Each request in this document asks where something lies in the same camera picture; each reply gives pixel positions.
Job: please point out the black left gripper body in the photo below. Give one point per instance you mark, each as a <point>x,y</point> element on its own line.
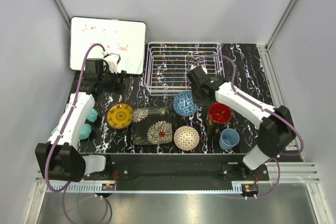
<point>109,81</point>

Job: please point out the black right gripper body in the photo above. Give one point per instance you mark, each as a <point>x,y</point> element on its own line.
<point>198,97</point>

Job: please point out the blue patterned bowl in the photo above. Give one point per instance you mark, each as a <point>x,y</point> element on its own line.
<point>184,105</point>

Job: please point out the white wire dish rack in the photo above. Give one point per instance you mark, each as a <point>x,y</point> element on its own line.
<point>168,63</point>

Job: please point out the red white patterned bowl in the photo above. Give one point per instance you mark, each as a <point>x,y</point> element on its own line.
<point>186,138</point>

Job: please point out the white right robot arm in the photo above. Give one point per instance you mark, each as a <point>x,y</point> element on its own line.
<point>275,125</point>

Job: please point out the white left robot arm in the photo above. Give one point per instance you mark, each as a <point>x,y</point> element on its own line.
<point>58,158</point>

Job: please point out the red black mug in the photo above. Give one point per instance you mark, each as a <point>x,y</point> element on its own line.
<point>217,116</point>

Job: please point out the yellow patterned small plate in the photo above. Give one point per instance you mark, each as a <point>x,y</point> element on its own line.
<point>119,116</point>

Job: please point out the white whiteboard with red writing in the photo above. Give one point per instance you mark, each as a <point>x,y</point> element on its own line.
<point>119,37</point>

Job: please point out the teal cat ear headphones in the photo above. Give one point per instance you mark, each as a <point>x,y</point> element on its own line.
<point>86,129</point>

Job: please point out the light blue plastic cup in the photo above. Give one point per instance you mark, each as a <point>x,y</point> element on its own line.
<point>229,138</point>

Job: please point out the black floral square plate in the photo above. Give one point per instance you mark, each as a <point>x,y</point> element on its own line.
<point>152,126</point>

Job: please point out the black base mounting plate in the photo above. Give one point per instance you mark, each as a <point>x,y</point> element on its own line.
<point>226,167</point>

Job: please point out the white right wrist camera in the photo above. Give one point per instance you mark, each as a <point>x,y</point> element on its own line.
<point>204,69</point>

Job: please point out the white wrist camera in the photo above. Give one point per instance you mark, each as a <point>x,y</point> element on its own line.
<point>204,69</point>
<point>112,60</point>

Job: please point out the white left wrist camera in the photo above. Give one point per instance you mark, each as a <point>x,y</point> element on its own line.
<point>112,60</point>

